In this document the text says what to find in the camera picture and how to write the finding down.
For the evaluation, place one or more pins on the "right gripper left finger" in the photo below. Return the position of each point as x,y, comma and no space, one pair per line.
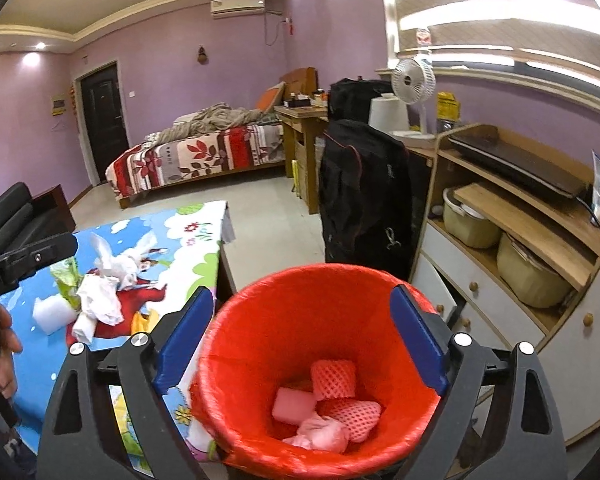
81,438

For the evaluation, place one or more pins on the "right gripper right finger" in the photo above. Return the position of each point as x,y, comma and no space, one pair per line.
522,437

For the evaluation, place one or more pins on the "green plastic wrapper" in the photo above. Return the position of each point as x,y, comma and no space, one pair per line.
68,280

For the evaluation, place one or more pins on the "white tissue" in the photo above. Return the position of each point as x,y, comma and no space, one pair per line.
83,330

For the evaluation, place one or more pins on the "white paper towel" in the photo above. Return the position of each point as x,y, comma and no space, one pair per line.
98,292

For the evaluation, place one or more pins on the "yellow paper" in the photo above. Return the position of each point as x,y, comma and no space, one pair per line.
144,322

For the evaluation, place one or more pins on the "red trash bin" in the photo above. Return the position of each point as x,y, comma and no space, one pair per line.
270,333

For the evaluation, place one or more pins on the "left hand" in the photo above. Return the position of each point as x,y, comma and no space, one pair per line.
10,345

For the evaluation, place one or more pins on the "colourful cartoon tablecloth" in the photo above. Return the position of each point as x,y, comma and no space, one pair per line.
189,255

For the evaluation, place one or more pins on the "dark side table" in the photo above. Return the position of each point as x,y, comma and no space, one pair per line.
51,211

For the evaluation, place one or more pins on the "pink foam net lower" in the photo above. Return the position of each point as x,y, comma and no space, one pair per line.
360,417

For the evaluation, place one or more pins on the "pink foam net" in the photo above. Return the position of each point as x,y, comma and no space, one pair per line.
360,417
333,379

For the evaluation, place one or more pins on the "beige pot right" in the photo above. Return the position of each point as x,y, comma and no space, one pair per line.
532,281

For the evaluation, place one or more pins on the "beige pot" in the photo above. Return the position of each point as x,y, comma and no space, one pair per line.
532,281
467,224

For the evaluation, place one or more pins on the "wooden shelf cabinet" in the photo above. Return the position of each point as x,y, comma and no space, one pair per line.
464,285

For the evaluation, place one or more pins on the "pink foam net upper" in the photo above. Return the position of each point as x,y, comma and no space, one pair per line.
333,379

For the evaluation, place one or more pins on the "pink foam block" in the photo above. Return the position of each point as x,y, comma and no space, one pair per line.
292,406

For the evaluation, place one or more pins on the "beige pot left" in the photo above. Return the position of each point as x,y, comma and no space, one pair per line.
467,224

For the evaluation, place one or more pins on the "bed with floral cover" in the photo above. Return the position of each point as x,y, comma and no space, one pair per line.
243,148

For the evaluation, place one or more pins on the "dark wooden door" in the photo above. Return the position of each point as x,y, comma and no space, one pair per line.
104,119

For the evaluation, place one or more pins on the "black hanging garment bag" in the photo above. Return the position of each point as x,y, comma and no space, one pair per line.
365,198

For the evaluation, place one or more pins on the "black flat appliance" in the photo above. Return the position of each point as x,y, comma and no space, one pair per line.
519,165

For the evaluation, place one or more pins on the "beige crumpled blanket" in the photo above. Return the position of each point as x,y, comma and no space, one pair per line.
217,117

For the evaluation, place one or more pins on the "yellow box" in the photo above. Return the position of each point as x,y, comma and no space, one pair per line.
448,106

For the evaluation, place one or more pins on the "orange pillow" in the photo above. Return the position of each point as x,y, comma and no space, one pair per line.
272,97

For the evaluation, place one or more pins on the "wooden desk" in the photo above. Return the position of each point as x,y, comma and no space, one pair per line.
301,127

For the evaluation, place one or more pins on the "white desk fan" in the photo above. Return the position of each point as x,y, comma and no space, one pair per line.
413,83

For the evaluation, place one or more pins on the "black bag on desk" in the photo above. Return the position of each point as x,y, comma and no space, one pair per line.
350,99

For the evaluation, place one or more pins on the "wooden headboard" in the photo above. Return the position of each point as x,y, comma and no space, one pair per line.
299,81

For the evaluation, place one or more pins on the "white air conditioner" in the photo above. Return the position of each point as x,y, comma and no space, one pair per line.
232,8

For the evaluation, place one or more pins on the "striped window blind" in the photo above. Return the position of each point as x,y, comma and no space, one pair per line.
566,30

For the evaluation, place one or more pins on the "wall ornament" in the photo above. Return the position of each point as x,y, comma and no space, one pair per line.
202,57

